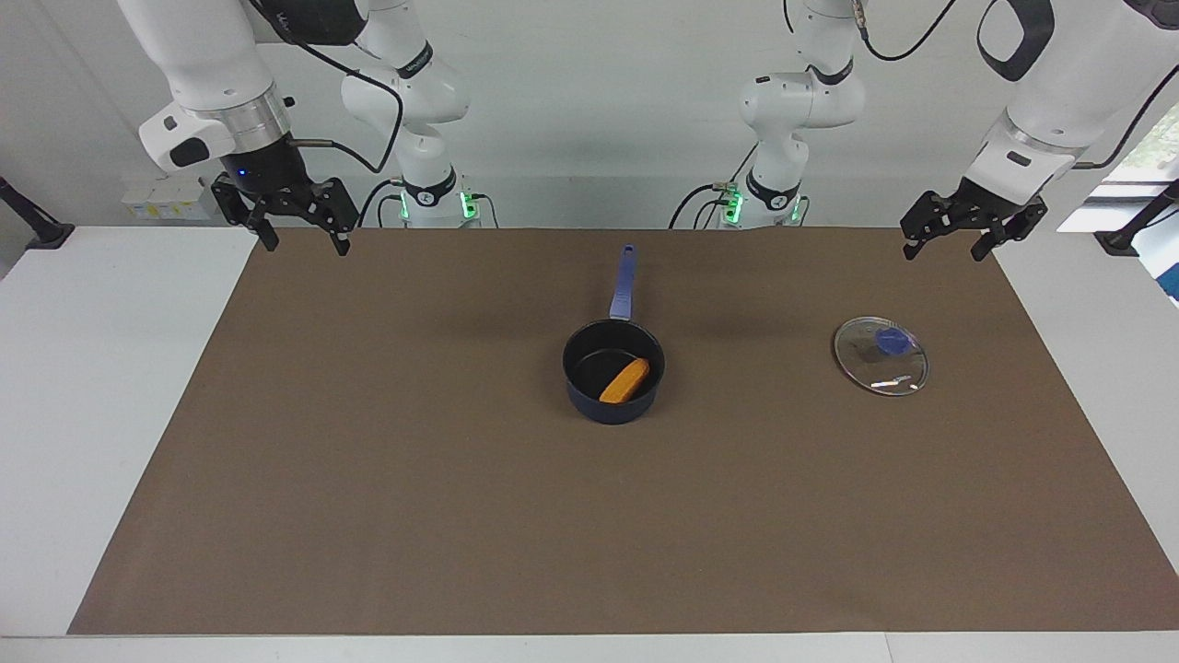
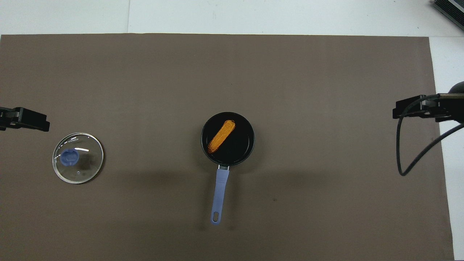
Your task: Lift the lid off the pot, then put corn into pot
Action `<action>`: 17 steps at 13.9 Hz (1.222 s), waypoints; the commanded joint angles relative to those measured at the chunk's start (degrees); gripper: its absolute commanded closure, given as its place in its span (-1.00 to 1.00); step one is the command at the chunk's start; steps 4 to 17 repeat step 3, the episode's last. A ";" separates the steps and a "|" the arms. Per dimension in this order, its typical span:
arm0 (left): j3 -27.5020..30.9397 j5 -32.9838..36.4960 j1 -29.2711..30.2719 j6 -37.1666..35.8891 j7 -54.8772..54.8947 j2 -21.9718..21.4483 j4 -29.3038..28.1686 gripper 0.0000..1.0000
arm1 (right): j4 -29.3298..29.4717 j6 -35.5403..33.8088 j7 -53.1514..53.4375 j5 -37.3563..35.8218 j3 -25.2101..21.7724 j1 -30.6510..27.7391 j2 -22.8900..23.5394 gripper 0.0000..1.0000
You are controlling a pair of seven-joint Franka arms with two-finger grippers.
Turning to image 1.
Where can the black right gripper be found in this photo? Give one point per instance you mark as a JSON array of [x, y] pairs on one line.
[[276, 189]]

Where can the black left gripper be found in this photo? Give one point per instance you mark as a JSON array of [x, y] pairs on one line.
[[976, 210]]

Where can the glass lid with blue knob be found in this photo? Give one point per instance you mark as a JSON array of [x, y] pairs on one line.
[[875, 364]]

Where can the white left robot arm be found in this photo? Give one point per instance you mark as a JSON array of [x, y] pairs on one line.
[[1059, 92]]

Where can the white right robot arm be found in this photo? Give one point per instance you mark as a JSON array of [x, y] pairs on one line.
[[203, 55]]

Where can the black clamp stand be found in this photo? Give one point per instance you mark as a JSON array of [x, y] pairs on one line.
[[37, 226], [1133, 230]]

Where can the brown table mat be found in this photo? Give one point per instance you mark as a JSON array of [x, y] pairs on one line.
[[461, 516]]

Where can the dark blue saucepan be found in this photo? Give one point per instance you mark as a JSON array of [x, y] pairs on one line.
[[589, 396]]

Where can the white wall socket box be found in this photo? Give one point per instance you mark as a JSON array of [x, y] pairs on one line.
[[161, 201]]

